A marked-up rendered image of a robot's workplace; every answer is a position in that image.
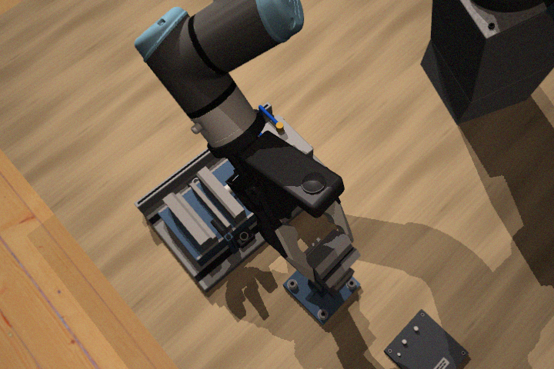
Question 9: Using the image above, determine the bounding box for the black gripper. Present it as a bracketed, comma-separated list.
[207, 109, 354, 282]

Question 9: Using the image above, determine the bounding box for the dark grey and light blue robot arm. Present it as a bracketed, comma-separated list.
[135, 0, 554, 218]

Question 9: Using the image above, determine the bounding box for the grey flat bar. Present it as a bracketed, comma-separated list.
[176, 193, 218, 242]
[190, 182, 232, 231]

